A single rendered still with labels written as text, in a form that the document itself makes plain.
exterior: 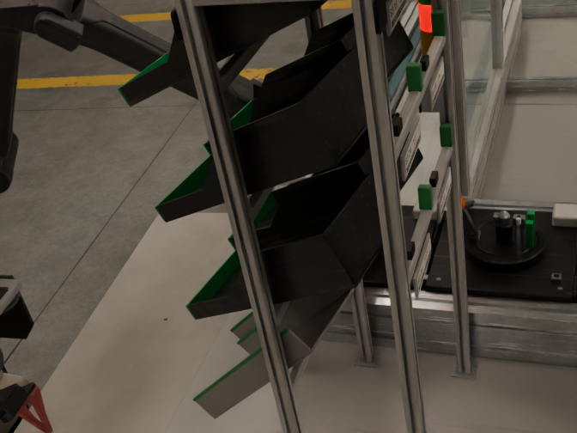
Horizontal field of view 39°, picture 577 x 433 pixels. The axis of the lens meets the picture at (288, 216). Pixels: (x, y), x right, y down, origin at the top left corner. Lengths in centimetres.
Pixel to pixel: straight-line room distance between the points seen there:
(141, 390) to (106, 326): 21
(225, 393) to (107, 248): 238
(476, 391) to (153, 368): 58
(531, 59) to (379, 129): 167
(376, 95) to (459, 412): 73
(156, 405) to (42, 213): 252
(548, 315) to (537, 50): 124
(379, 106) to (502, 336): 73
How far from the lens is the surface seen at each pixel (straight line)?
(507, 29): 238
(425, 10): 149
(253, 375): 112
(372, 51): 74
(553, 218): 155
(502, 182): 188
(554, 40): 255
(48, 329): 321
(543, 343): 142
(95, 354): 164
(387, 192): 82
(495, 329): 141
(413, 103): 91
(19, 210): 403
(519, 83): 225
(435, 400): 139
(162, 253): 184
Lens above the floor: 189
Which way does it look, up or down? 34 degrees down
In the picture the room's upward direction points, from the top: 12 degrees counter-clockwise
